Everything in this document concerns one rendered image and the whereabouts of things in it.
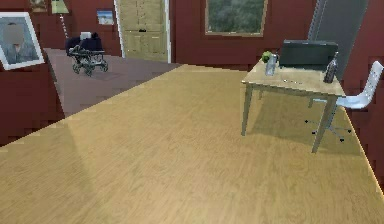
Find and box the small blue framed picture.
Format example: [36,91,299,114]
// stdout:
[96,9,115,26]

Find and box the white swivel chair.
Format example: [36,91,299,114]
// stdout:
[304,60,384,144]

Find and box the dark blue baby pram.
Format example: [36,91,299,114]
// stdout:
[64,31,110,77]

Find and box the dark brown framed picture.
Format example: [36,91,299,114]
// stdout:
[28,0,49,14]

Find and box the black open laptop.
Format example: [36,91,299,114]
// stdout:
[278,39,339,68]

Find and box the light wooden desk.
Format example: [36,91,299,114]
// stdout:
[240,57,348,155]

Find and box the dark glass bottle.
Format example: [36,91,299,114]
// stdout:
[322,51,340,84]

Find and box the white framed portrait picture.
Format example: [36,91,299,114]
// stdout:
[0,11,46,71]

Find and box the pale wooden room door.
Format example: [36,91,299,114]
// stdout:
[113,0,172,64]

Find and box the green apple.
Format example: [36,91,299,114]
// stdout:
[261,50,274,64]

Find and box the wood framed window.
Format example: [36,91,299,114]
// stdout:
[204,0,269,38]

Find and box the green shade floor lamp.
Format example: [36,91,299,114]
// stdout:
[50,0,71,40]

